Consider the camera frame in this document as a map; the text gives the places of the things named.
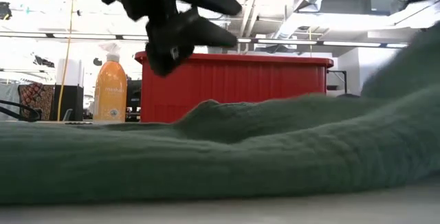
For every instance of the black floor stand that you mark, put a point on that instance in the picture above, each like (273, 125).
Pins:
(338, 79)

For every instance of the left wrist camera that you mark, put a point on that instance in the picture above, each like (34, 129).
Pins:
(168, 59)

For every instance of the red plastic laundry bin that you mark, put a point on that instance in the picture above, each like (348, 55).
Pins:
(240, 83)

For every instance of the black box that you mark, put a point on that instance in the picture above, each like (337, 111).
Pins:
(68, 102)

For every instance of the orange spray bottle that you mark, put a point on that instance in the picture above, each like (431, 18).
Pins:
(110, 93)

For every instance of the dark green shirt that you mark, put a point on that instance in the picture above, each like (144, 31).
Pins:
(240, 155)

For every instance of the patterned cloth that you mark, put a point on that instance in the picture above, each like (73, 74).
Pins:
(36, 98)

